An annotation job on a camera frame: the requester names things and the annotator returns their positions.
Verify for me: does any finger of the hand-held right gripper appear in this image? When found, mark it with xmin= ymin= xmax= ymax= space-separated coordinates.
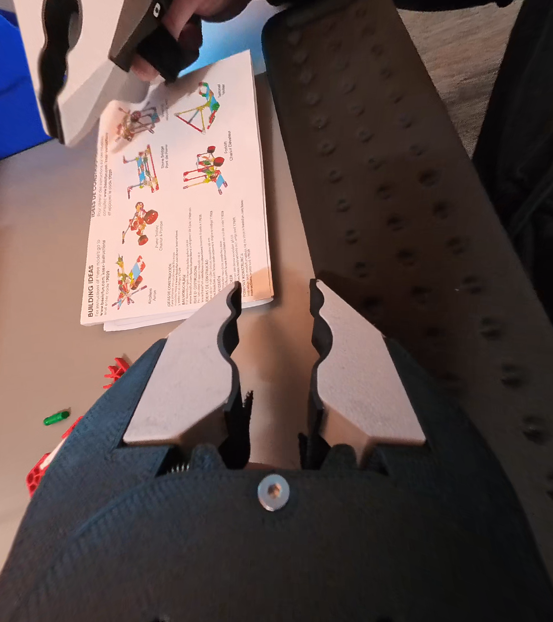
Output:
xmin=57 ymin=0 xmax=157 ymax=147
xmin=12 ymin=0 xmax=83 ymax=145

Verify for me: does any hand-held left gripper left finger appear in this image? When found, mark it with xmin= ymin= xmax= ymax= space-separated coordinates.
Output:
xmin=123 ymin=282 xmax=253 ymax=470

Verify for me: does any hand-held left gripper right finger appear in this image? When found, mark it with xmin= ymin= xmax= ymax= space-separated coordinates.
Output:
xmin=298 ymin=277 xmax=427 ymax=470

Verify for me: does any white instruction booklet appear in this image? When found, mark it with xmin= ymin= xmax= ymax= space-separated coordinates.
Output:
xmin=80 ymin=49 xmax=275 ymax=332

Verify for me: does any black perforated board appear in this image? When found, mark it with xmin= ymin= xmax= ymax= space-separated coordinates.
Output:
xmin=262 ymin=0 xmax=553 ymax=622

